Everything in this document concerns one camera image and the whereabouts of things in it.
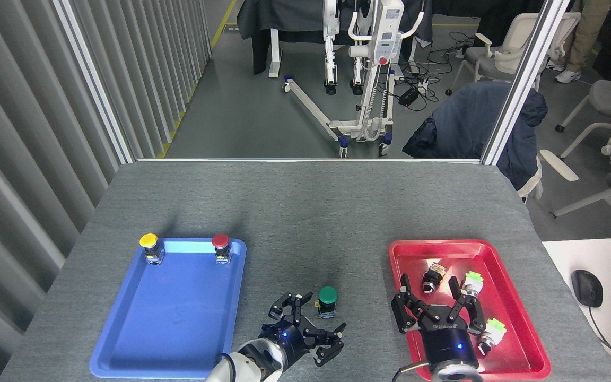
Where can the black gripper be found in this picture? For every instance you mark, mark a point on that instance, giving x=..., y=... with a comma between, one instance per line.
x=290, y=339
x=448, y=345

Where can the green push button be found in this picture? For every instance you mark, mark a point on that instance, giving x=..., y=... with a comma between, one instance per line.
x=328, y=295

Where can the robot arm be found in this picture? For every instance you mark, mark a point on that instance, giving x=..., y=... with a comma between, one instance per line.
x=252, y=363
x=456, y=375

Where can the red push button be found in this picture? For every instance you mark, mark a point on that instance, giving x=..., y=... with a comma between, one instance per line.
x=220, y=241

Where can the yellow push button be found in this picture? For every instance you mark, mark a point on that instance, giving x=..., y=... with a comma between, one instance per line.
x=148, y=240

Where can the red plastic tray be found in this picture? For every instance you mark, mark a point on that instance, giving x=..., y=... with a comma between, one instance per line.
x=512, y=329

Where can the blue plastic tray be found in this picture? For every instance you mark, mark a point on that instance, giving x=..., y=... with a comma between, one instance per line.
x=173, y=307

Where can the black computer mouse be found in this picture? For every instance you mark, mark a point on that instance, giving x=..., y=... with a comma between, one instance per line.
x=586, y=288

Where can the white chair under jacket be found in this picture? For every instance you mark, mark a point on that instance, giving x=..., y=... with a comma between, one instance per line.
x=532, y=185

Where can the dark blue jacket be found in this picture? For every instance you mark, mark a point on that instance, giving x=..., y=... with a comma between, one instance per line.
x=459, y=122

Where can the black power adapter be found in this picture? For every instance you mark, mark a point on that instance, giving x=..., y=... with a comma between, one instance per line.
x=409, y=96

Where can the white office chair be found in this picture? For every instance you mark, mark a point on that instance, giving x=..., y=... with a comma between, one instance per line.
x=507, y=53

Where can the grey chair with white legs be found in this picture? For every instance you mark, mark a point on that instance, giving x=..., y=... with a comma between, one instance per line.
x=610, y=98

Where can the white robot legs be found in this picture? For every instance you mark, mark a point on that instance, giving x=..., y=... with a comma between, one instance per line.
x=330, y=48

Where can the white wheeled stand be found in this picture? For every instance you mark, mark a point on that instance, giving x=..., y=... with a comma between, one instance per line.
x=385, y=32

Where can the dark cloth covered table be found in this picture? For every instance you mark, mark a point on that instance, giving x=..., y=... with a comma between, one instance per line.
x=284, y=16

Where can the person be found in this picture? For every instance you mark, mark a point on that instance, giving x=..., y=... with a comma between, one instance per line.
x=586, y=37

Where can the white switch with green cap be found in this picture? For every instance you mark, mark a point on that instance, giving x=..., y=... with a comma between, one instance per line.
x=492, y=331
x=472, y=281

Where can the silver aluminium post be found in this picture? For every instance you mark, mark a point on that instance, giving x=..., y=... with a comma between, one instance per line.
x=523, y=79
x=93, y=79

